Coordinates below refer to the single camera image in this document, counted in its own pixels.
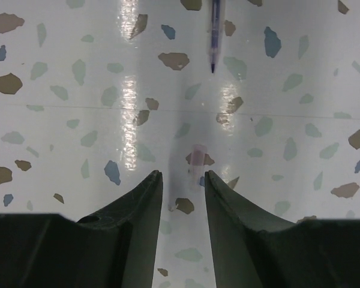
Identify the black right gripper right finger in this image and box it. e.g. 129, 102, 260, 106
205, 171, 360, 287

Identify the grey purple pen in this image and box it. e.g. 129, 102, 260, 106
209, 0, 224, 74

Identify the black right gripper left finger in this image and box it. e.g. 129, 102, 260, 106
0, 170, 163, 287

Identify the clear pink pen cap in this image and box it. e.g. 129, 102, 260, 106
190, 144, 207, 192

